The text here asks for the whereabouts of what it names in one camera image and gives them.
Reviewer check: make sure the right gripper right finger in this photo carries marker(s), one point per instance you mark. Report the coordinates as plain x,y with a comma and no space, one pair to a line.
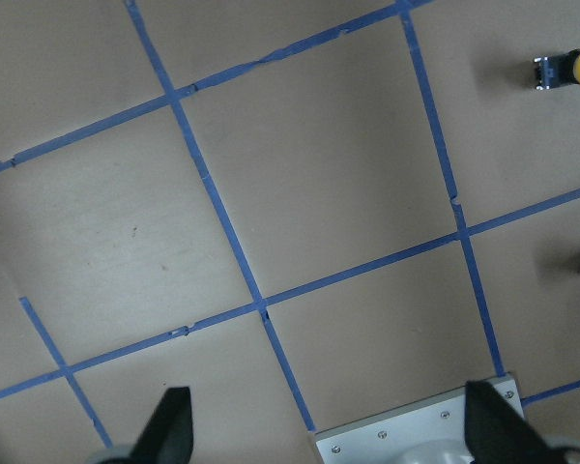
495,433

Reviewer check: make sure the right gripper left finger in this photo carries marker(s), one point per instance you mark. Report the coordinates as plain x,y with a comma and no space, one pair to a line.
168,436

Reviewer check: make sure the yellow push button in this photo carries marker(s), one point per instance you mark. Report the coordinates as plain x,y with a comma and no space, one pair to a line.
557,71

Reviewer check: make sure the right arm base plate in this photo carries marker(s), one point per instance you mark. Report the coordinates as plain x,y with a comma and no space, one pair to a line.
430,430

